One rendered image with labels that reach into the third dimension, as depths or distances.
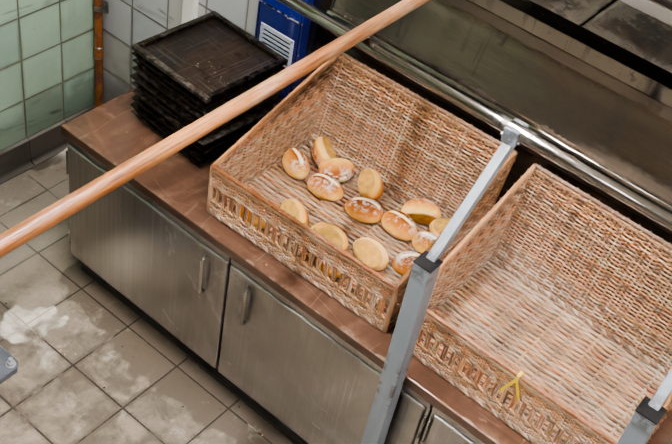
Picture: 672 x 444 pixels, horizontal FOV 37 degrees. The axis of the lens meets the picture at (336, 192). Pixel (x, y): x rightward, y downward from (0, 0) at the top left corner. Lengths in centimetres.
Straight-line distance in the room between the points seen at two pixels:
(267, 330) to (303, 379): 15
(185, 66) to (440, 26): 64
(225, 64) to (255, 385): 83
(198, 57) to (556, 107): 91
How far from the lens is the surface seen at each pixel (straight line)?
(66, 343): 296
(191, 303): 268
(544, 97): 236
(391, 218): 248
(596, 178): 191
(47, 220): 158
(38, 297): 308
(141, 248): 272
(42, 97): 340
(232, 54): 263
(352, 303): 230
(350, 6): 257
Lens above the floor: 230
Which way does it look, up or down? 41 degrees down
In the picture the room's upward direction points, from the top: 12 degrees clockwise
